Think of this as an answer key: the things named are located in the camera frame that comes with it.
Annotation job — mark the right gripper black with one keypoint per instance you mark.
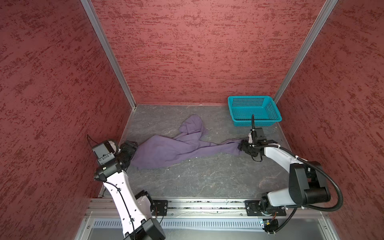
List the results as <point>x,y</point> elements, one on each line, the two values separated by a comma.
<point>242,146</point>

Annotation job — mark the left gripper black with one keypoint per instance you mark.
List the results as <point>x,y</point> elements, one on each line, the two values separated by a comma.
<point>129,146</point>

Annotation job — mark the purple trousers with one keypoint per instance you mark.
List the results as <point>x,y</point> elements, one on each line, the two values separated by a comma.
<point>160,152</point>

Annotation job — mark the teal plastic basket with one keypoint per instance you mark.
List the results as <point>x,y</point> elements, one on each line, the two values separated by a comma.
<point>260,110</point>

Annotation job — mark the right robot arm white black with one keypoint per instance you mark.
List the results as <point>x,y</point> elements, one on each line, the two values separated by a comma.
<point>307,186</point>

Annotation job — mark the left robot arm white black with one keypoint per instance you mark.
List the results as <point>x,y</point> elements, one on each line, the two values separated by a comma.
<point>135,211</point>

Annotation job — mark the left circuit board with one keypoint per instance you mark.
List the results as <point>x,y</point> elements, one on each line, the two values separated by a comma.
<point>157,215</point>

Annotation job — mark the circuit board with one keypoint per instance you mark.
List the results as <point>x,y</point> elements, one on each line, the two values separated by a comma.
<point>271,226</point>
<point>157,215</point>

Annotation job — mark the right circuit board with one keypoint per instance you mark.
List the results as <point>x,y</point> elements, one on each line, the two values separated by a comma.
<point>271,226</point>

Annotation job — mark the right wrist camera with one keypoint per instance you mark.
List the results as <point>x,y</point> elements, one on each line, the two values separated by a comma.
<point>257,135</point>

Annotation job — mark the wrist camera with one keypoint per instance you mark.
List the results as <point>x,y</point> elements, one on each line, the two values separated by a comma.
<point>105,151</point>
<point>257,135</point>

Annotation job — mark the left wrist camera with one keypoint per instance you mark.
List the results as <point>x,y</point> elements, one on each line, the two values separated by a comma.
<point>105,151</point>

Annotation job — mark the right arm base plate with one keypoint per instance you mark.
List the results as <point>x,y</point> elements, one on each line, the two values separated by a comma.
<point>255,207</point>

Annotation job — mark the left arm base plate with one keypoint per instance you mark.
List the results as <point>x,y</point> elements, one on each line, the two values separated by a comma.
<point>161,206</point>

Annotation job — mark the aluminium front rail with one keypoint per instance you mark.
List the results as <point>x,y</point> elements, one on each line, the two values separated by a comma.
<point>197,208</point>

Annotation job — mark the white vented cable duct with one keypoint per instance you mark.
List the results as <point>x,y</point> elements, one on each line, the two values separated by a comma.
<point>214,224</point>

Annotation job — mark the left corner aluminium post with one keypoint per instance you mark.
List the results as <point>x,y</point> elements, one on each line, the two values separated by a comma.
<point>97,26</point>

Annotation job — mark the corner aluminium post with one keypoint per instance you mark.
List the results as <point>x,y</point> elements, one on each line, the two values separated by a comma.
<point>97,26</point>
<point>317,26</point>

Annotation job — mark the right corner aluminium post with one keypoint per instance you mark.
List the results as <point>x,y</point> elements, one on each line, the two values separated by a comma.
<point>317,26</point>

